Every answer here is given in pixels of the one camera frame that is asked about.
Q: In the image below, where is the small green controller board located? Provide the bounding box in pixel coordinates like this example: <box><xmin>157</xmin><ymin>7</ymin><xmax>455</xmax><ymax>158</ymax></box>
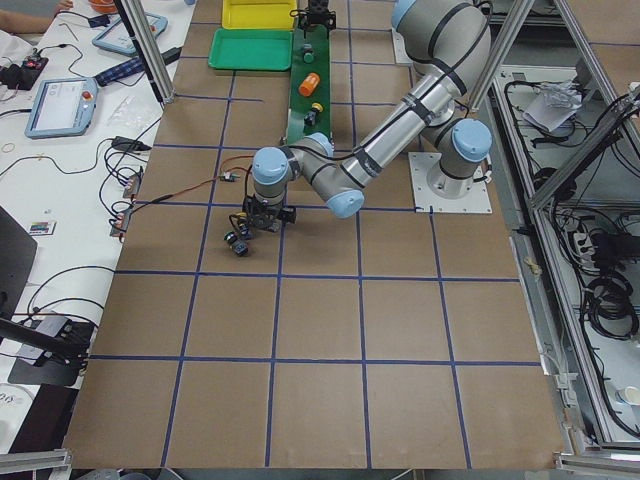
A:
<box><xmin>219</xmin><ymin>170</ymin><xmax>242</xmax><ymax>183</ymax></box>

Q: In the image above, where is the yellow push button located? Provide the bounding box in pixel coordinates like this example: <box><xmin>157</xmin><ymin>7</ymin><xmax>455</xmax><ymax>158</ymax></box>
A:
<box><xmin>229</xmin><ymin>212</ymin><xmax>253</xmax><ymax>240</ymax></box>
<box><xmin>303</xmin><ymin>102</ymin><xmax>324</xmax><ymax>126</ymax></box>

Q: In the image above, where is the clear plastic bag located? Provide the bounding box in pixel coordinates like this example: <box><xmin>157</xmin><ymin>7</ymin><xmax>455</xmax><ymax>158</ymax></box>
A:
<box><xmin>107</xmin><ymin>95</ymin><xmax>161</xmax><ymax>130</ymax></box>

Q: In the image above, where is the orange cylinder labelled 4680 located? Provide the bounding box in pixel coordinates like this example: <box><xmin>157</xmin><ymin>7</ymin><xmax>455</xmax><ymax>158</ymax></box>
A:
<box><xmin>298</xmin><ymin>72</ymin><xmax>320</xmax><ymax>98</ymax></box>

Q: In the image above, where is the blue teach pendant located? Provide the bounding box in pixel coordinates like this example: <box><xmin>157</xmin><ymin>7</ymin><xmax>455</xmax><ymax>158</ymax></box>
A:
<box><xmin>24</xmin><ymin>77</ymin><xmax>98</xmax><ymax>139</ymax></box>
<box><xmin>93</xmin><ymin>13</ymin><xmax>169</xmax><ymax>55</ymax></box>

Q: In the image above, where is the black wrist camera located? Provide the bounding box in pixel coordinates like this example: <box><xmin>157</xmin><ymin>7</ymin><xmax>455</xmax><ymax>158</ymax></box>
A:
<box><xmin>279</xmin><ymin>206</ymin><xmax>297</xmax><ymax>224</ymax></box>

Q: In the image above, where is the far blue teach pendant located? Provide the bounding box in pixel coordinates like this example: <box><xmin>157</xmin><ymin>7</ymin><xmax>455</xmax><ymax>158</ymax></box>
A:
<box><xmin>93</xmin><ymin>13</ymin><xmax>169</xmax><ymax>55</ymax></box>

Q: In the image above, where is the aluminium frame post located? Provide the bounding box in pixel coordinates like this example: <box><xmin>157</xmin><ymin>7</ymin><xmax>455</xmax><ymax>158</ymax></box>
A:
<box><xmin>114</xmin><ymin>0</ymin><xmax>175</xmax><ymax>105</ymax></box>

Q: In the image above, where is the blue plaid folded umbrella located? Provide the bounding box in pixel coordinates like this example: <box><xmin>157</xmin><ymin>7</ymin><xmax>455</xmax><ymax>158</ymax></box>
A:
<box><xmin>94</xmin><ymin>57</ymin><xmax>144</xmax><ymax>87</ymax></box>

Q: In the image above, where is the yellow plastic tray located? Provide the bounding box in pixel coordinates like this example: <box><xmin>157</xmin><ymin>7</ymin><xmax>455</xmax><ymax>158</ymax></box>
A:
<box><xmin>221</xmin><ymin>0</ymin><xmax>298</xmax><ymax>30</ymax></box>

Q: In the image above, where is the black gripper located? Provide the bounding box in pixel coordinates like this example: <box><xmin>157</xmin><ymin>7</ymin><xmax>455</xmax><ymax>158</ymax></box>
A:
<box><xmin>243</xmin><ymin>195</ymin><xmax>283</xmax><ymax>233</ymax></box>
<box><xmin>297</xmin><ymin>0</ymin><xmax>336</xmax><ymax>36</ymax></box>

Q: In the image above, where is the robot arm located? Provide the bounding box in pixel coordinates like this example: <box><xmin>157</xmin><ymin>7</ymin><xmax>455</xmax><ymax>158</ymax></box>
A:
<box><xmin>243</xmin><ymin>1</ymin><xmax>492</xmax><ymax>232</ymax></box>

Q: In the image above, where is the green push button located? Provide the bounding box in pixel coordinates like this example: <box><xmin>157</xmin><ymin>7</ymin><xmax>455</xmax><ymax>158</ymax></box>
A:
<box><xmin>301</xmin><ymin>43</ymin><xmax>315</xmax><ymax>64</ymax></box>
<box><xmin>224</xmin><ymin>231</ymin><xmax>249</xmax><ymax>257</ymax></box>

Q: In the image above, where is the red black power cable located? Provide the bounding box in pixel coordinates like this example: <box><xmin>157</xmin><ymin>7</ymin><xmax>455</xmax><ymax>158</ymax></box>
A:
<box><xmin>130</xmin><ymin>155</ymin><xmax>256</xmax><ymax>205</ymax></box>

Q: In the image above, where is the green plastic tray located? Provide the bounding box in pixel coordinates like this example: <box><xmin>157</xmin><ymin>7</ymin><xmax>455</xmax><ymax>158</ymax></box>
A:
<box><xmin>208</xmin><ymin>29</ymin><xmax>292</xmax><ymax>72</ymax></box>

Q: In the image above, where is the green conveyor belt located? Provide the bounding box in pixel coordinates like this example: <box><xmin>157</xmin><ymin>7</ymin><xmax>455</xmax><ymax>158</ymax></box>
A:
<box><xmin>281</xmin><ymin>19</ymin><xmax>333</xmax><ymax>144</ymax></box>

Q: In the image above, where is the near blue teach pendant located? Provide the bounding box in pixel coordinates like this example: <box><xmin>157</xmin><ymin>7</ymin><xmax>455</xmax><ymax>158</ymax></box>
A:
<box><xmin>24</xmin><ymin>77</ymin><xmax>98</xmax><ymax>139</ymax></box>

